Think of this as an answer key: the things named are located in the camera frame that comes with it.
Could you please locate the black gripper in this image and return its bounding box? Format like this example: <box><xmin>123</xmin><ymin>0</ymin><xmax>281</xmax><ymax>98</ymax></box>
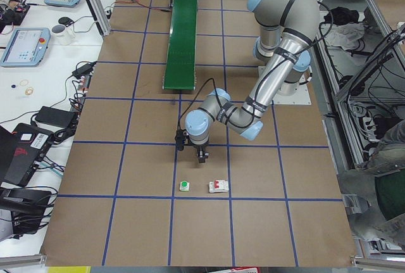
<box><xmin>190</xmin><ymin>142</ymin><xmax>209</xmax><ymax>163</ymax></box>

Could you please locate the red white circuit breaker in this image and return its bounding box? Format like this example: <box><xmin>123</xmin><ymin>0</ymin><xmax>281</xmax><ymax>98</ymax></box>
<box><xmin>208</xmin><ymin>179</ymin><xmax>229</xmax><ymax>193</ymax></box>

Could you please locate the green push button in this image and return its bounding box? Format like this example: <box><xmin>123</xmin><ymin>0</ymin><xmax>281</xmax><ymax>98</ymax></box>
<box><xmin>179</xmin><ymin>181</ymin><xmax>190</xmax><ymax>192</ymax></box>

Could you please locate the green conveyor belt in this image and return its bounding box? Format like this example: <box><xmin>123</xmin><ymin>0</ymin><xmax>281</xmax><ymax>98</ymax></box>
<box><xmin>163</xmin><ymin>0</ymin><xmax>198</xmax><ymax>91</ymax></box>

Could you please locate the black power adapter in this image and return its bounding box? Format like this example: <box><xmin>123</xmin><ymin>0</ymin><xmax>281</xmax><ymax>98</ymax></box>
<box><xmin>35</xmin><ymin>106</ymin><xmax>77</xmax><ymax>128</ymax></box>

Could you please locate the person in denim jacket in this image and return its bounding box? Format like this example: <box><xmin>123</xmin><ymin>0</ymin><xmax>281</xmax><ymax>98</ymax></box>
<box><xmin>337</xmin><ymin>120</ymin><xmax>404</xmax><ymax>248</ymax></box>

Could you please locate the black laptop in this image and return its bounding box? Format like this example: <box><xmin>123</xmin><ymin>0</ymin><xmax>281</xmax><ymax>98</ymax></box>
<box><xmin>1</xmin><ymin>123</ymin><xmax>54</xmax><ymax>187</ymax></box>

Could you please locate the white mug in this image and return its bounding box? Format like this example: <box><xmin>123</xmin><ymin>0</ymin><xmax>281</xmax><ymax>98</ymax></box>
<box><xmin>51</xmin><ymin>24</ymin><xmax>75</xmax><ymax>46</ymax></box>

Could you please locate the near teach pendant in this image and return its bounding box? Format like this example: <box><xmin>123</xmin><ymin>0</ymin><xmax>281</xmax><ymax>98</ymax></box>
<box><xmin>1</xmin><ymin>28</ymin><xmax>51</xmax><ymax>67</ymax></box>

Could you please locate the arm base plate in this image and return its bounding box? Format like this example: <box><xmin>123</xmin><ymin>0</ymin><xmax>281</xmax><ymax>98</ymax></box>
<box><xmin>273</xmin><ymin>66</ymin><xmax>313</xmax><ymax>105</ymax></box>

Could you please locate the black braided cable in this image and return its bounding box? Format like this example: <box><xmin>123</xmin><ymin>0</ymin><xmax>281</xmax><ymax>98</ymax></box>
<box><xmin>311</xmin><ymin>0</ymin><xmax>336</xmax><ymax>52</ymax></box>

